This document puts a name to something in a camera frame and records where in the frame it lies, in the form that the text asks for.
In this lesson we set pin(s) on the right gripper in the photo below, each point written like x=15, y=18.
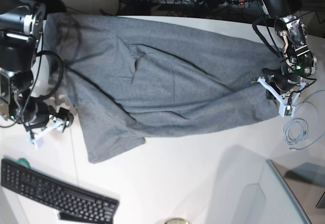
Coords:
x=38, y=114

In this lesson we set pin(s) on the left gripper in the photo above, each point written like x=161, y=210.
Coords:
x=282, y=82

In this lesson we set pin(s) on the grey t-shirt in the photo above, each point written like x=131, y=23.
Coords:
x=131, y=79

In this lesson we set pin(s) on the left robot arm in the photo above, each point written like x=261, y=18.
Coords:
x=297, y=62

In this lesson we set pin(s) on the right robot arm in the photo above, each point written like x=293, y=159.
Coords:
x=21, y=33

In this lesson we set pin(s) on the green tape roll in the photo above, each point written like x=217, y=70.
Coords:
x=23, y=162

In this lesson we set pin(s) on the black keyboard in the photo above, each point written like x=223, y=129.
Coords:
x=75, y=203

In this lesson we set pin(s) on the round metal tin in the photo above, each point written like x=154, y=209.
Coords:
x=176, y=220

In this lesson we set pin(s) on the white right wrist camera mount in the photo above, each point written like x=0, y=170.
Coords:
x=36, y=134

